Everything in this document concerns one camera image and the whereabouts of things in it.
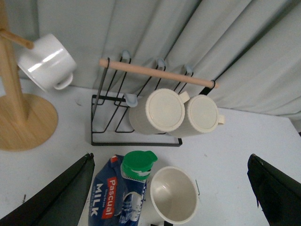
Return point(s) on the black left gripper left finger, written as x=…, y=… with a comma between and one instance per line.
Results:
x=61, y=202

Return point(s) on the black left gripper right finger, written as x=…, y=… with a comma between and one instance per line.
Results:
x=278, y=194

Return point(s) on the blue Pascual milk carton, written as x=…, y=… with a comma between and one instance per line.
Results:
x=119, y=188

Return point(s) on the cream cup black handle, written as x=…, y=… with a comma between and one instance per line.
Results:
x=173, y=197

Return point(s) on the wooden mug tree stand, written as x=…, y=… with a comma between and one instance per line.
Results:
x=26, y=120

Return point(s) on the cream ribbed mug right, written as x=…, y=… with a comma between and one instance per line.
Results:
x=201, y=116

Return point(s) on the cream ribbed mug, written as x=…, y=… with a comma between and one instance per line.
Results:
x=161, y=111
x=201, y=116

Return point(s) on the cream ribbed mug left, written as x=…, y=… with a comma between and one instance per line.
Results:
x=161, y=111

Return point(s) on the white mug on tree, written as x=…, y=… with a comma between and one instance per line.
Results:
x=49, y=65

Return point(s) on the grey-white backdrop curtain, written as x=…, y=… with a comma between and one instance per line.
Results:
x=252, y=48

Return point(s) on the black wire cup rack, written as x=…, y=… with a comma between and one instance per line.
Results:
x=124, y=101

